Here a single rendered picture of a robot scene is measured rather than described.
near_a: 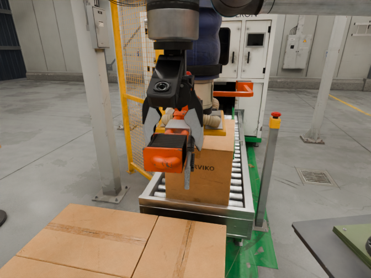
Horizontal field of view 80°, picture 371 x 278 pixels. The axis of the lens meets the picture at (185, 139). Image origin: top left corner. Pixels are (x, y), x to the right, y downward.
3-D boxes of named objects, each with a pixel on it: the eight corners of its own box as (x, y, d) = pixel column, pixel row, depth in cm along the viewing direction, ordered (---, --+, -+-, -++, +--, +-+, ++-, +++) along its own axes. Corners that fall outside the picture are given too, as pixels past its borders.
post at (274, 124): (254, 222, 202) (269, 116, 164) (261, 223, 201) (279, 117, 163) (254, 227, 196) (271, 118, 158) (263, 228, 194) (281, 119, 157)
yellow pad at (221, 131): (204, 113, 120) (204, 103, 118) (222, 113, 119) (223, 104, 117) (201, 135, 89) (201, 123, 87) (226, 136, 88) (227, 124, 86)
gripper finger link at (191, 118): (213, 137, 49) (196, 99, 47) (212, 148, 44) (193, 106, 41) (200, 142, 50) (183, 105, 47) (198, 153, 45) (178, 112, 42)
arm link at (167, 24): (196, 7, 33) (135, 9, 35) (196, 43, 35) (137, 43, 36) (200, 16, 42) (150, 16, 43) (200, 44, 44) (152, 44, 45)
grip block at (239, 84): (235, 89, 130) (236, 80, 128) (250, 89, 129) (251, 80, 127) (236, 91, 122) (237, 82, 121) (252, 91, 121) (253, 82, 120)
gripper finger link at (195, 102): (210, 122, 43) (191, 80, 41) (210, 124, 42) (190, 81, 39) (188, 130, 45) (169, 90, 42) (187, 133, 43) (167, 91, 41)
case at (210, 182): (185, 159, 198) (185, 116, 183) (231, 164, 189) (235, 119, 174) (165, 201, 143) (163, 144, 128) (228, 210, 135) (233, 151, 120)
